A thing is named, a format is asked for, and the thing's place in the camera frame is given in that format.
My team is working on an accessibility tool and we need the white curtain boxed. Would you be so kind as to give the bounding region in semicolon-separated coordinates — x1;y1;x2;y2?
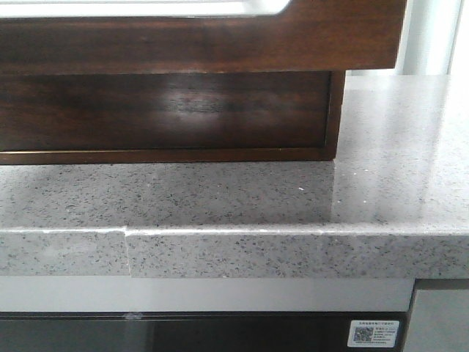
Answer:
394;0;468;77

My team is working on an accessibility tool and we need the white tray on cabinet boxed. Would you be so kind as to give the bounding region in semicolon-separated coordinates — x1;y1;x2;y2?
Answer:
1;0;290;18

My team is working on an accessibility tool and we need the dark wooden drawer cabinet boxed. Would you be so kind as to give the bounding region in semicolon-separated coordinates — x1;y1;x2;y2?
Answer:
0;69;347;165

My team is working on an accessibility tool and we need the white QR code sticker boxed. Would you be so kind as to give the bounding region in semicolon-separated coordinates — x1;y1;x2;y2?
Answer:
347;320;400;348

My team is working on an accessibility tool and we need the dark wooden drawer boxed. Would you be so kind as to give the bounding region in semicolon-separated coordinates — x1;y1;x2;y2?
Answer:
0;70;333;152
1;1;406;75

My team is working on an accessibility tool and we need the grey cabinet door panel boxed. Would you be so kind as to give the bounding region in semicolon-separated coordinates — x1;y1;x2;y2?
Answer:
404;279;468;351

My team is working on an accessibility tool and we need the black glass oven front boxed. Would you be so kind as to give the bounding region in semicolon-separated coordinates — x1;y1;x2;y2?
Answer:
1;312;407;351

